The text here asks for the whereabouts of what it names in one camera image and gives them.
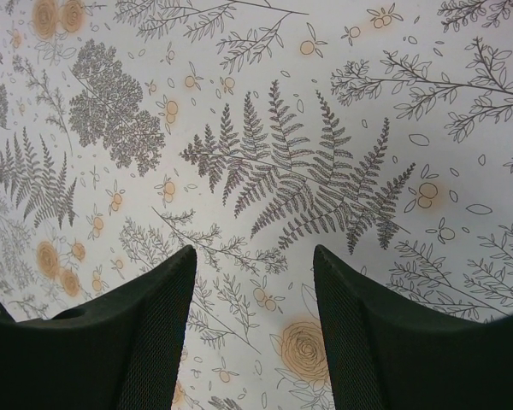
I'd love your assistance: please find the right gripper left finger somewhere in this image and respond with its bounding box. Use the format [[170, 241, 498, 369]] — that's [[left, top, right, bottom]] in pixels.
[[50, 245, 198, 410]]

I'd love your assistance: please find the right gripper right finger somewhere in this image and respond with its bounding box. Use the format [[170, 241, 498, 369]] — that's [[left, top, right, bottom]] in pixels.
[[313, 245, 513, 409]]

